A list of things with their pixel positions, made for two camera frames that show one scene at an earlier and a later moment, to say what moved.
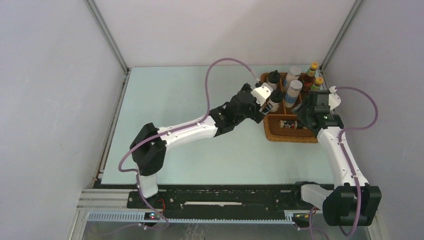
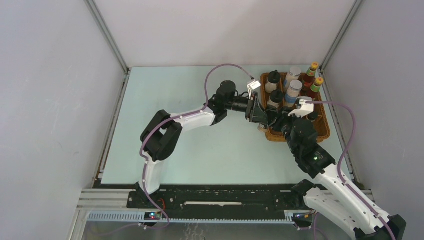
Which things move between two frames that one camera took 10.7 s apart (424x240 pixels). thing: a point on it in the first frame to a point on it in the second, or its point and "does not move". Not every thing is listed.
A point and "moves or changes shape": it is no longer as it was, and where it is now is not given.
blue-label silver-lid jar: x=292 y=93 does not move
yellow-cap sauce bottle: x=319 y=81 does not move
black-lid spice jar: x=291 y=124 moves or changes shape
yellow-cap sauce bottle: x=309 y=79 does not move
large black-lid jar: x=274 y=77 does not move
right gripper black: x=299 y=112 to x=276 y=118
